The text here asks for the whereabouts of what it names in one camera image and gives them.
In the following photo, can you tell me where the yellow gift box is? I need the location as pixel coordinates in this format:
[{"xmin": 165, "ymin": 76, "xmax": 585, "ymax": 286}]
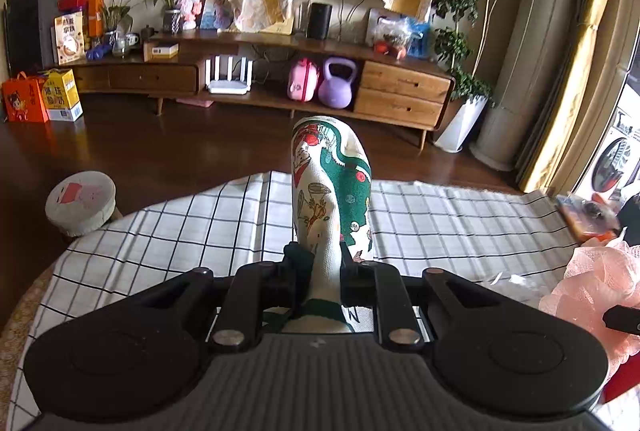
[{"xmin": 39, "ymin": 68, "xmax": 84, "ymax": 122}]

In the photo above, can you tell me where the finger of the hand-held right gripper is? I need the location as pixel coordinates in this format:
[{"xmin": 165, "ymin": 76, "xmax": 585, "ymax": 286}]
[{"xmin": 602, "ymin": 304, "xmax": 640, "ymax": 337}]

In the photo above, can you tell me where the black water dispenser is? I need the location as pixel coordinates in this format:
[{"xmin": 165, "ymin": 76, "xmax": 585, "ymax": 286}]
[{"xmin": 4, "ymin": 0, "xmax": 77, "ymax": 78}]

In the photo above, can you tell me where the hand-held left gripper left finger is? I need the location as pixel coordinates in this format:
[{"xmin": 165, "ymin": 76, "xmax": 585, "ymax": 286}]
[{"xmin": 100, "ymin": 243, "xmax": 316, "ymax": 353}]

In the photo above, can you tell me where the potted tree white pot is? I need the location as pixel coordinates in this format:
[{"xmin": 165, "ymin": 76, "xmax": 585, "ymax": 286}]
[{"xmin": 431, "ymin": 0, "xmax": 529, "ymax": 155}]

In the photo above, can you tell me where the blue packet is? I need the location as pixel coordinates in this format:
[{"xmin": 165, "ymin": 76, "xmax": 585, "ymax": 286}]
[{"xmin": 407, "ymin": 17, "xmax": 432, "ymax": 60}]

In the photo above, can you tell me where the white black checked tablecloth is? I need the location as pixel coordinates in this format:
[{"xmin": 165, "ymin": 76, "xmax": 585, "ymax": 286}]
[{"xmin": 9, "ymin": 170, "xmax": 587, "ymax": 423}]

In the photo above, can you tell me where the purple kettlebell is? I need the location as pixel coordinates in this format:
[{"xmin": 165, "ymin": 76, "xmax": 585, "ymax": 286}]
[{"xmin": 318, "ymin": 56, "xmax": 359, "ymax": 108}]

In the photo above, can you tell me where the snack-filled plastic bag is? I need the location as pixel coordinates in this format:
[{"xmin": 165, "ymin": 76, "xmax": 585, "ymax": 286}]
[{"xmin": 371, "ymin": 12, "xmax": 417, "ymax": 60}]

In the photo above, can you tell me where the yellow white small box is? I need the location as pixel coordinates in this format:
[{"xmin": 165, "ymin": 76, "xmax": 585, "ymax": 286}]
[{"xmin": 143, "ymin": 41, "xmax": 180, "ymax": 62}]

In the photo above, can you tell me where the small pink bag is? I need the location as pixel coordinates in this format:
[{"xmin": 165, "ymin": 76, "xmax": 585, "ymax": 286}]
[{"xmin": 287, "ymin": 57, "xmax": 321, "ymax": 102}]

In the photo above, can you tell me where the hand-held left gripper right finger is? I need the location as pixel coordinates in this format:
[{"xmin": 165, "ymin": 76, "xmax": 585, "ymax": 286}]
[{"xmin": 340, "ymin": 256, "xmax": 511, "ymax": 353}]

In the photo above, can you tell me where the woven placemat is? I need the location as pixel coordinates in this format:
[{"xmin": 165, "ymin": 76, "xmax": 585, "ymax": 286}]
[{"xmin": 0, "ymin": 261, "xmax": 57, "ymax": 414}]

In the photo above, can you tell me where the wooden TV cabinet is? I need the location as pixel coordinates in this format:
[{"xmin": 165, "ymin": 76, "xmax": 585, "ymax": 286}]
[{"xmin": 64, "ymin": 27, "xmax": 457, "ymax": 150}]

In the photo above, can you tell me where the picture card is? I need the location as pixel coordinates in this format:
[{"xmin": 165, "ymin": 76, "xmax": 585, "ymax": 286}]
[{"xmin": 199, "ymin": 0, "xmax": 236, "ymax": 32}]

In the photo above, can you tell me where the yellow curtain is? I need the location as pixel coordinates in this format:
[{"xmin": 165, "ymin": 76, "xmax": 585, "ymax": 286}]
[{"xmin": 516, "ymin": 0, "xmax": 640, "ymax": 195}]

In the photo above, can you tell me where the white orange snack box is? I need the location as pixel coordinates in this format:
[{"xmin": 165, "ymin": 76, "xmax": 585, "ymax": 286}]
[{"xmin": 52, "ymin": 13, "xmax": 86, "ymax": 66}]

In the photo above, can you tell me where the white router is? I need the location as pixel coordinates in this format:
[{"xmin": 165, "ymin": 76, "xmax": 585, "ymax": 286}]
[{"xmin": 204, "ymin": 54, "xmax": 251, "ymax": 96}]

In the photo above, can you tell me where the small green potted plant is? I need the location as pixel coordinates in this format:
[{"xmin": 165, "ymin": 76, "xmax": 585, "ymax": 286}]
[{"xmin": 96, "ymin": 0, "xmax": 134, "ymax": 45}]

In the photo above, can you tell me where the pink bath pouf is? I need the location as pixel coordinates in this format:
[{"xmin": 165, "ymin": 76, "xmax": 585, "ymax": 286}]
[{"xmin": 538, "ymin": 242, "xmax": 640, "ymax": 358}]

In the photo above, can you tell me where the round stool pig cushion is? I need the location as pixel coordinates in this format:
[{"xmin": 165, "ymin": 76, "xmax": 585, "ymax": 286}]
[{"xmin": 44, "ymin": 170, "xmax": 124, "ymax": 238}]

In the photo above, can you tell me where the white shell-shaped ornament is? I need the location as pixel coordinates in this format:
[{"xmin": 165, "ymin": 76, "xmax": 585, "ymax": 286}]
[{"xmin": 330, "ymin": 0, "xmax": 387, "ymax": 40}]

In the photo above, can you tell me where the white green printed sock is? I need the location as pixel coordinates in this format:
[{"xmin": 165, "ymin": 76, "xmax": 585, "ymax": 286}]
[{"xmin": 290, "ymin": 115, "xmax": 375, "ymax": 335}]

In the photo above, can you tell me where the black cylinder speaker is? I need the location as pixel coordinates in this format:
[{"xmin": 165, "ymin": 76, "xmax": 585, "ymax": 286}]
[{"xmin": 305, "ymin": 2, "xmax": 334, "ymax": 40}]

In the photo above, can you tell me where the covered standing air conditioner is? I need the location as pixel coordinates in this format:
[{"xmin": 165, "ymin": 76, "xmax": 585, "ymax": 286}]
[{"xmin": 469, "ymin": 0, "xmax": 609, "ymax": 172}]

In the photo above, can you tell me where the orange gift bag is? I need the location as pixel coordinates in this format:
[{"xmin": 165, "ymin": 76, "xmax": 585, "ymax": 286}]
[{"xmin": 1, "ymin": 71, "xmax": 50, "ymax": 124}]

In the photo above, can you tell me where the washing machine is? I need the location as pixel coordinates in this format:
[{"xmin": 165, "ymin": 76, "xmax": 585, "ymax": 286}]
[{"xmin": 581, "ymin": 107, "xmax": 640, "ymax": 198}]

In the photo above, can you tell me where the red orange box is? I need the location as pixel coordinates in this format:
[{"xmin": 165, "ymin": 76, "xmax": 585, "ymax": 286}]
[{"xmin": 57, "ymin": 0, "xmax": 106, "ymax": 40}]

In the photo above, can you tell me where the clear paint box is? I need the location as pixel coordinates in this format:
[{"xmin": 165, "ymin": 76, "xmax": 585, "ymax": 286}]
[{"xmin": 554, "ymin": 194, "xmax": 626, "ymax": 243}]

